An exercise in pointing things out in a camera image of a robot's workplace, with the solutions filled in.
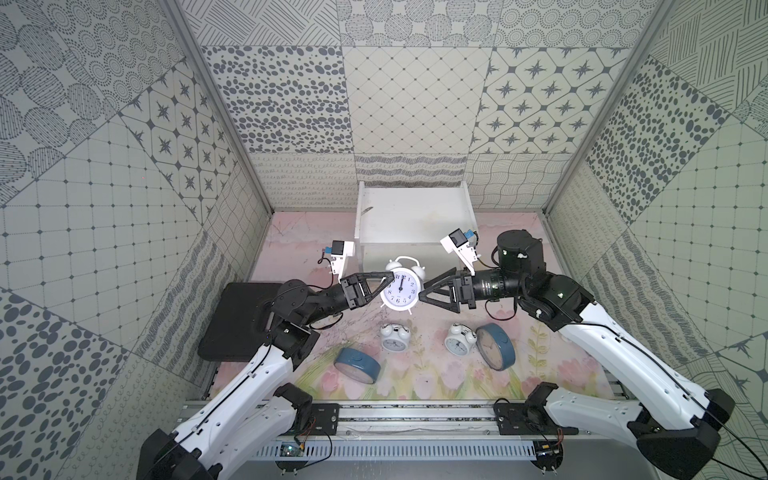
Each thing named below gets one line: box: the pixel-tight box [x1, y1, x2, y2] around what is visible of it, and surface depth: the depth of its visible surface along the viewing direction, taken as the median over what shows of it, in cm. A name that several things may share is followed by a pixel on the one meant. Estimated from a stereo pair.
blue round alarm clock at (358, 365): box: [334, 348, 382, 385], surface depth 76 cm
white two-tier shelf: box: [354, 181, 477, 277], surface depth 76 cm
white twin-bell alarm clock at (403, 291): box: [380, 256, 426, 315], surface depth 61 cm
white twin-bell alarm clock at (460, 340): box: [444, 323, 478, 356], surface depth 83 cm
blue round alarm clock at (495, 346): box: [475, 323, 516, 371], surface depth 78 cm
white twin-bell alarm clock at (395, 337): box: [380, 323, 411, 353], surface depth 82 cm
